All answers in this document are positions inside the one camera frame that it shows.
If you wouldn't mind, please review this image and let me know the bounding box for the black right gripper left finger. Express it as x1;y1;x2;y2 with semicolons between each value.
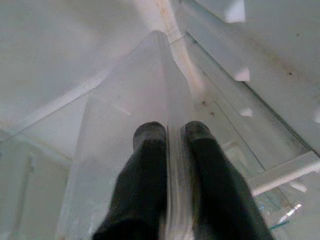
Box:
91;120;169;240

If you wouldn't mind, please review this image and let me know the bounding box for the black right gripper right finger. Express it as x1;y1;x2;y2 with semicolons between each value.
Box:
184;120;275;240

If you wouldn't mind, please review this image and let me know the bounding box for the clear plastic fridge bin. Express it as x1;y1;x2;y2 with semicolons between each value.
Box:
56;29;267;240

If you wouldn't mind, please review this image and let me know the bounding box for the white fridge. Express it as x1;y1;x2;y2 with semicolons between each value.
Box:
0;0;320;240

